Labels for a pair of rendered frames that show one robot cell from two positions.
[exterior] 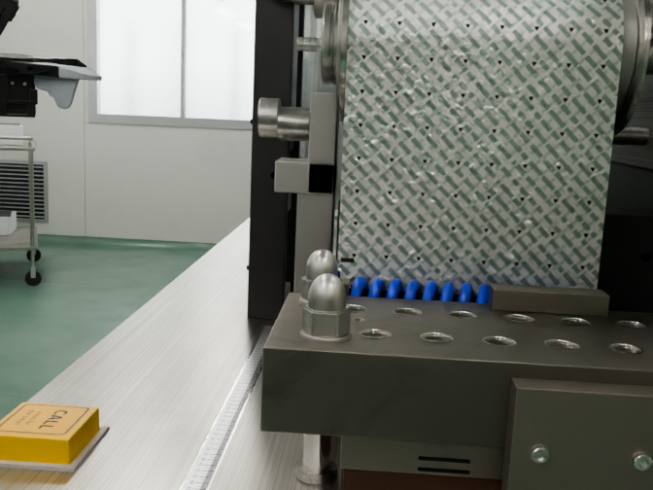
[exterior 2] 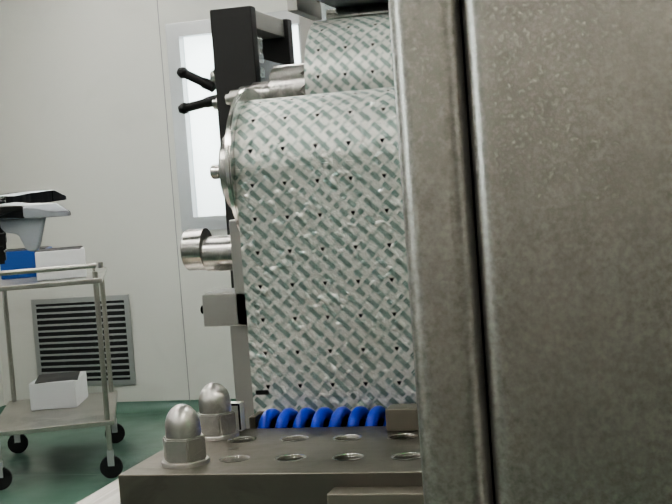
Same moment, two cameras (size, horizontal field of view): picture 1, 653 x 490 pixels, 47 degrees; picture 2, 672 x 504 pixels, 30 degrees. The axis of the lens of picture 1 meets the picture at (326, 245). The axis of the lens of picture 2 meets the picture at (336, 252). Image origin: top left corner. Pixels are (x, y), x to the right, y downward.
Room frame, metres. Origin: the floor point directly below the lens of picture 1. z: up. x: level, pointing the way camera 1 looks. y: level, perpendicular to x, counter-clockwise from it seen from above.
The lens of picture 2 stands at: (-0.37, -0.32, 1.23)
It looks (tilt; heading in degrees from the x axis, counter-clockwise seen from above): 3 degrees down; 12
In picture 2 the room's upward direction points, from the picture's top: 4 degrees counter-clockwise
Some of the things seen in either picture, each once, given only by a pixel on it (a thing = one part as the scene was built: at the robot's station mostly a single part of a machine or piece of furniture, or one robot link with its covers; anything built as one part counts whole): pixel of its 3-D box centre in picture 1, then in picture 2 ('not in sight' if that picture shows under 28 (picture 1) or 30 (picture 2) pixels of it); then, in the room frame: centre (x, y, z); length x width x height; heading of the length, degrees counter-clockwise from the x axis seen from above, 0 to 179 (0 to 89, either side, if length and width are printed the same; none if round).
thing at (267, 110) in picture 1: (269, 118); (197, 249); (0.78, 0.06, 1.18); 0.04 x 0.02 x 0.04; 177
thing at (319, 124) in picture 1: (301, 241); (244, 377); (0.78, 0.03, 1.05); 0.06 x 0.05 x 0.31; 87
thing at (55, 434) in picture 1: (45, 432); not in sight; (0.60, 0.23, 0.91); 0.07 x 0.07 x 0.02; 87
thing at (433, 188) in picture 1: (471, 201); (378, 320); (0.68, -0.13, 1.11); 0.23 x 0.01 x 0.18; 87
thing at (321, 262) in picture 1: (322, 275); (215, 409); (0.62, 0.00, 1.05); 0.04 x 0.04 x 0.04
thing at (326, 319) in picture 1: (326, 304); (183, 433); (0.52, 0.00, 1.05); 0.04 x 0.04 x 0.04
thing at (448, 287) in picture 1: (469, 301); (383, 426); (0.66, -0.13, 1.03); 0.21 x 0.04 x 0.03; 87
